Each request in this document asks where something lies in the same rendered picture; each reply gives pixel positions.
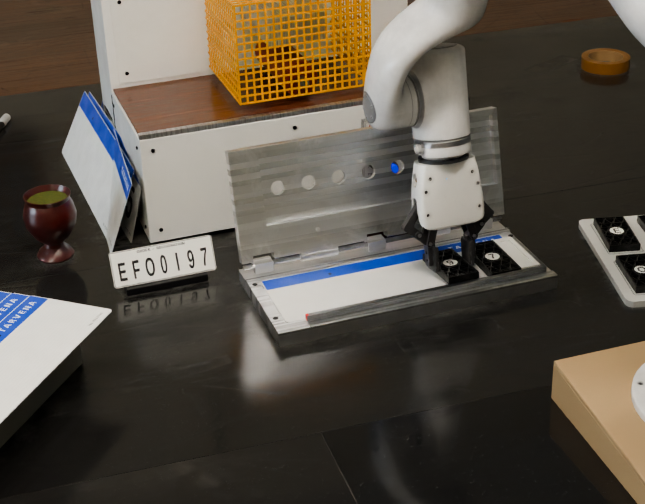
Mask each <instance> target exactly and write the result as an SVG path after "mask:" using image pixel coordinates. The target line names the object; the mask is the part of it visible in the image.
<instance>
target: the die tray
mask: <svg viewBox="0 0 645 504"><path fill-rule="evenodd" d="M637 216H641V215H636V216H624V218H625V220H626V221H627V223H628V224H629V226H630V228H631V229H632V231H633V232H634V234H635V236H636V237H637V239H638V240H639V242H640V244H641V246H640V251H624V252H609V251H608V249H607V247H606V246H605V244H604V242H603V240H602V239H601V237H600V235H599V233H598V232H597V230H596V228H595V226H594V225H593V221H594V219H582V220H580V221H579V230H580V231H581V233H582V234H583V236H584V238H585V239H586V241H587V243H588V244H589V246H590V248H591V249H592V251H593V253H594V254H595V256H596V258H597V259H598V261H599V263H600V264H601V266H602V268H603V269H604V271H605V273H606V274H607V276H608V277H609V279H610V281H611V282H612V284H613V286H614V287H615V289H616V291H617V292H618V294H619V296H620V297H621V299H622V301H623V302H624V304H625V305H626V306H628V307H645V293H637V294H636V293H635V291H634V290H633V288H632V287H631V285H630V284H629V282H628V281H627V279H626V278H625V276H624V275H623V273H622V272H621V270H620V268H619V267H618V265H617V264H616V262H615V260H616V255H628V254H641V253H645V231H644V230H643V229H642V228H641V227H640V225H639V224H638V223H637Z"/></svg>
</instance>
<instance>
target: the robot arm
mask: <svg viewBox="0 0 645 504"><path fill-rule="evenodd" d="M608 1H609V2H610V4H611V5H612V7H613V8H614V10H615V11H616V13H617V14H618V16H619V17H620V19H621V20H622V21H623V23H624V24H625V25H626V27H627V28H628V29H629V30H630V32H631V33H632V34H633V35H634V37H635V38H636V39H637V40H638V41H639V42H640V43H641V44H642V45H643V46H644V47H645V0H608ZM487 3H488V0H415V1H414V2H413V3H411V4H410V5H409V6H408V7H406V8H405V9H404V10H403V11H401V12H400V13H399V14H398V15H397V16H396V17H395V18H394V19H393V20H392V21H391V22H390V23H389V24H388V25H387V26H386V27H385V29H384V30H383V31H382V32H381V34H380V36H379V37H378V39H377V41H376V42H375V44H374V46H373V49H372V51H371V54H370V58H369V62H368V66H367V71H366V77H365V84H364V92H363V110H364V115H365V118H366V120H367V122H368V123H369V124H370V126H372V127H373V128H375V129H377V130H382V131H386V130H396V129H402V128H407V127H412V130H413V139H414V144H413V147H414V151H415V153H416V154H419V155H420V156H418V160H415V161H414V166H413V175H412V209H411V211H410V213H409V214H408V216H407V218H406V219H405V221H404V222H403V224H402V226H401V229H402V230H403V231H405V232H406V233H408V234H410V235H411V236H413V237H414V238H416V239H417V240H418V241H420V242H421V243H422V244H423V245H424V252H425V263H426V266H427V267H428V268H429V269H430V270H432V271H433V272H435V273H438V272H440V263H439V249H438V247H436V246H435V240H436V235H437V230H438V229H444V228H449V227H455V226H460V225H461V227H462V230H463V233H464V234H463V236H461V252H462V257H463V258H464V259H465V260H466V261H467V262H468V263H469V264H471V265H472V266H473V265H474V264H475V263H474V258H476V247H475V239H477V238H478V233H479V232H480V231H481V229H482V228H483V227H484V225H485V223H486V222H487V221H488V220H489V219H490V218H491V217H492V216H493V214H494V211H493V210H492V209H491V208H490V207H489V206H488V205H487V204H486V202H485V201H484V200H483V192H482V186H481V180H480V176H479V171H478V167H477V163H476V159H475V156H474V155H472V154H469V153H468V152H470V151H471V150H472V148H471V132H470V117H469V102H468V87H467V71H466V56H465V47H464V46H463V45H460V44H457V43H442V42H444V41H446V40H447V39H449V38H451V37H453V36H455V35H458V34H460V33H462V32H464V31H466V30H468V29H470V28H472V27H473V26H475V25H476V24H477V23H478V22H479V21H480V20H481V19H482V17H483V15H484V13H485V10H486V7H487ZM415 223H417V224H421V226H422V227H423V229H422V232H421V231H419V230H417V229H416V228H415V227H414V225H415ZM631 398H632V402H633V405H634V408H635V410H636V411H637V413H638V414H639V416H640V418H641V419H642V420H643V421H644V422H645V363H644V364H643V365H642V366H641V367H640V368H639V369H638V370H637V372H636V374H635V376H634V378H633V382H632V388H631Z"/></svg>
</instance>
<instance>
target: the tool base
mask: <svg viewBox="0 0 645 504"><path fill-rule="evenodd" d="M499 221H502V217H501V216H498V217H493V218H490V219H489V220H488V221H487V222H486V223H485V225H484V227H483V228H482V229H481V231H480V232H479V233H478V238H482V237H487V236H492V235H501V236H502V237H503V238H505V237H509V236H508V235H509V234H511V233H510V230H509V229H508V228H505V227H504V226H503V225H502V224H501V223H500V222H499ZM450 228H451V231H450V233H447V234H442V235H437V236H436V240H435V246H436V247H437V246H442V245H447V244H452V243H457V242H461V236H463V234H464V233H463V230H462V227H461V225H460V226H455V227H450ZM421 249H424V245H423V244H422V243H421V242H420V241H418V240H417V239H416V240H415V239H414V237H413V236H411V235H410V234H405V235H400V236H394V237H389V238H384V237H383V236H382V235H381V234H380V235H375V236H369V237H367V241H364V242H363V243H358V244H353V245H348V246H342V247H338V250H339V253H338V255H334V256H329V257H324V258H319V259H313V260H308V261H303V262H302V261H301V255H296V256H290V257H285V258H280V259H275V260H272V259H271V257H270V256H265V257H260V258H254V259H253V261H254V262H253V263H252V264H249V265H244V266H243V269H239V281H240V282H241V284H242V286H243V287H244V289H245V291H246V292H247V294H248V296H249V297H250V299H251V301H252V302H253V304H254V306H255V307H256V309H257V311H258V312H259V314H260V316H261V317H262V319H263V321H264V322H265V324H266V326H267V327H268V329H269V331H270V333H271V334H272V336H273V338H274V339H275V341H276V343H277V344H278V346H279V347H284V346H288V345H293V344H298V343H302V342H307V341H312V340H316V339H321V338H326V337H330V336H335V335H340V334H345V333H349V332H354V331H359V330H363V329H368V328H373V327H377V326H382V325H387V324H392V323H396V322H401V321H406V320H410V319H415V318H420V317H424V316H429V315H434V314H439V313H443V312H448V311H453V310H457V309H462V308H467V307H471V306H476V305H481V304H485V303H490V302H495V301H500V300H504V299H509V298H514V297H518V296H523V295H528V294H532V293H537V292H542V291H547V290H551V289H556V288H557V284H558V275H557V274H556V273H555V272H554V271H553V270H552V271H551V270H550V269H549V268H548V267H547V266H546V265H545V264H544V263H543V264H544V265H545V266H546V272H542V273H538V274H533V275H528V276H523V277H518V278H514V279H509V280H504V281H499V282H494V283H490V284H485V285H480V286H475V287H470V288H466V289H461V290H456V291H451V292H446V293H442V294H437V295H432V296H427V297H422V298H418V299H413V300H408V301H403V302H398V303H394V304H389V305H384V306H379V307H374V308H369V309H365V310H360V311H355V312H350V313H345V314H341V315H336V316H331V317H326V318H321V319H317V320H312V321H308V322H307V320H306V319H303V320H298V321H293V322H288V323H287V322H285V320H284V319H283V317H282V316H281V314H280V312H279V311H278V309H277V308H276V306H275V304H274V303H273V301H272V300H271V298H270V296H269V295H268V293H267V292H266V290H265V288H264V287H263V285H262V284H261V282H262V281H264V280H269V279H274V278H279V277H284V276H289V275H294V274H299V273H304V272H309V271H315V270H320V269H325V268H330V267H335V266H340V265H345V264H350V263H355V262H360V261H365V260H370V259H376V258H381V257H386V256H391V255H396V254H401V253H406V252H411V251H416V250H421ZM253 283H257V284H258V285H257V286H253V285H252V284H253ZM273 317H278V319H277V320H274V319H273Z"/></svg>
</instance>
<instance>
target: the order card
mask: <svg viewBox="0 0 645 504"><path fill-rule="evenodd" d="M109 259H110V265H111V270H112V276H113V281H114V287H115V288H116V289H117V288H122V287H128V286H133V285H138V284H143V283H148V282H154V281H159V280H164V279H169V278H174V277H180V276H185V275H190V274H195V273H200V272H206V271H211V270H216V262H215V256H214V251H213V245H212V239H211V236H210V235H205V236H200V237H194V238H189V239H183V240H178V241H173V242H167V243H162V244H156V245H151V246H145V247H140V248H135V249H129V250H124V251H118V252H113V253H109Z"/></svg>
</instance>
